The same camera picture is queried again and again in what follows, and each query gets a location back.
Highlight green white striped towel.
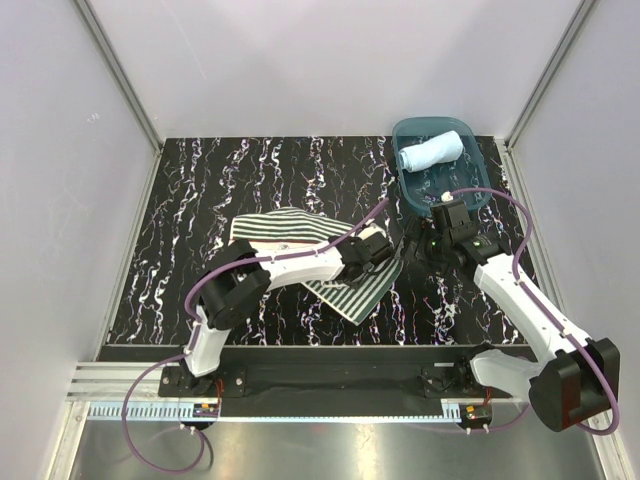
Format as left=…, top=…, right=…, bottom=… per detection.
left=230, top=207, right=402, bottom=325

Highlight teal transparent plastic bin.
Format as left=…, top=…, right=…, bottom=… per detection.
left=392, top=116, right=490, bottom=217

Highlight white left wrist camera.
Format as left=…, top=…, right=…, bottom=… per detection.
left=357, top=223, right=387, bottom=240

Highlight white slotted cable duct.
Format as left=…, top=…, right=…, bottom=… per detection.
left=88, top=401, right=461, bottom=423

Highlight aluminium front rail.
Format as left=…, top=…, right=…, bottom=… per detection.
left=67, top=363, right=610, bottom=401

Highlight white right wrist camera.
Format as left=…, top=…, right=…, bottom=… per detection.
left=440, top=191, right=455, bottom=202

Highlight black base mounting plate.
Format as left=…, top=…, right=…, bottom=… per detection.
left=158, top=346, right=489, bottom=421

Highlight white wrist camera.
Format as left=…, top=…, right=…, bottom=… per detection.
left=440, top=191, right=455, bottom=202
left=357, top=223, right=387, bottom=240

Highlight light blue towel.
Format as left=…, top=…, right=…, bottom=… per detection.
left=399, top=131, right=464, bottom=173

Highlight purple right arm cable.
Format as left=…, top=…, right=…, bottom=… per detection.
left=444, top=187, right=624, bottom=436

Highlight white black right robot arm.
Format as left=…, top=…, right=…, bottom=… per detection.
left=401, top=200, right=620, bottom=435

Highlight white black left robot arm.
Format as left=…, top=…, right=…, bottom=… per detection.
left=180, top=228, right=393, bottom=396

